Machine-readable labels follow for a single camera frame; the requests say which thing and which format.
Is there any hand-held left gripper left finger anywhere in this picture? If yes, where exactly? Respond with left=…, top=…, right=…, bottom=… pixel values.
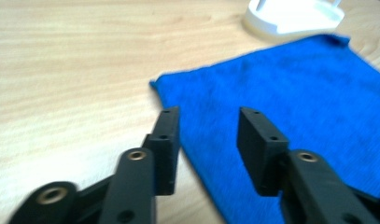
left=98, top=105, right=181, bottom=224

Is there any white plastic stand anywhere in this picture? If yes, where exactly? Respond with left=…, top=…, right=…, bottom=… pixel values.
left=243, top=0, right=346, bottom=35

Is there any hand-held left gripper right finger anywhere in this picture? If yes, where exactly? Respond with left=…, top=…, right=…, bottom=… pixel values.
left=236, top=106, right=380, bottom=224

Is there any blue cloth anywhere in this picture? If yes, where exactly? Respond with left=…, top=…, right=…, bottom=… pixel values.
left=149, top=33, right=380, bottom=224

